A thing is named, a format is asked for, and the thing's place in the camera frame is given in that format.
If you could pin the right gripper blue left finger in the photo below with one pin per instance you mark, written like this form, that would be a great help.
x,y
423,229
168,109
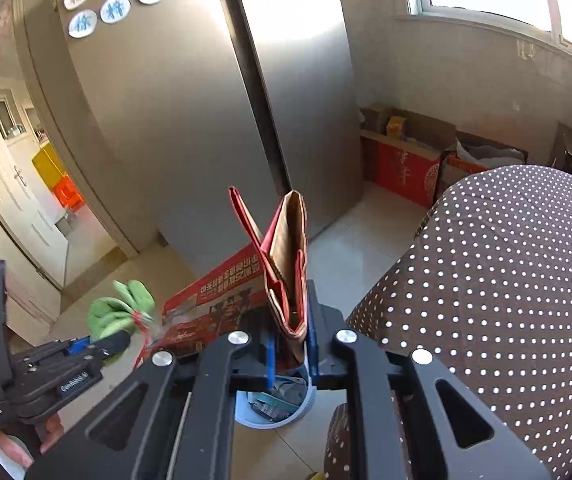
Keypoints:
x,y
270,359

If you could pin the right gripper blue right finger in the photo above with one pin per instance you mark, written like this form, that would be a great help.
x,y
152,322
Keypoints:
x,y
312,338

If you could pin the white door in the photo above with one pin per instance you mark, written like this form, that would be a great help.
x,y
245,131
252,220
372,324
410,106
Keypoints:
x,y
28,222

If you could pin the blue plastic trash bin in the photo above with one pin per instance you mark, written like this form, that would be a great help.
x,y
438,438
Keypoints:
x,y
290,398

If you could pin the small yellow box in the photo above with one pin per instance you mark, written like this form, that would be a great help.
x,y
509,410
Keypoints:
x,y
396,127

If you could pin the yellow plastic stool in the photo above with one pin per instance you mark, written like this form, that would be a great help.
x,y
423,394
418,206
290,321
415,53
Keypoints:
x,y
49,166

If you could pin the green wrapper bundle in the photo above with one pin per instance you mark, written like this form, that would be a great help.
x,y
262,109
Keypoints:
x,y
131,310

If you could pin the orange plastic stool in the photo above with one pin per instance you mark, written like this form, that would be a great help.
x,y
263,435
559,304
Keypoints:
x,y
67,194

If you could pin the silver double-door refrigerator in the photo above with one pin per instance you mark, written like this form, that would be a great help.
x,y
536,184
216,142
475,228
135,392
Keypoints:
x,y
160,106

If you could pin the red gift box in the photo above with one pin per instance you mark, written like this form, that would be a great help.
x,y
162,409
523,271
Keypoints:
x,y
404,168

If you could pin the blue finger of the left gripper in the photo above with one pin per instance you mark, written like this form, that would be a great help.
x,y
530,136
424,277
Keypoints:
x,y
108,347
77,345

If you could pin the red brown paper bag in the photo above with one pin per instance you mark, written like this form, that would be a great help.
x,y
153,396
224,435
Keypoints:
x,y
282,253

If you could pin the open cardboard box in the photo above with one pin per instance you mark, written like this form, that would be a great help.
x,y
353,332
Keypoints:
x,y
470,154

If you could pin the brown polka dot tablecloth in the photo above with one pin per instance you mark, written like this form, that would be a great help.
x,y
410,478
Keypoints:
x,y
486,287

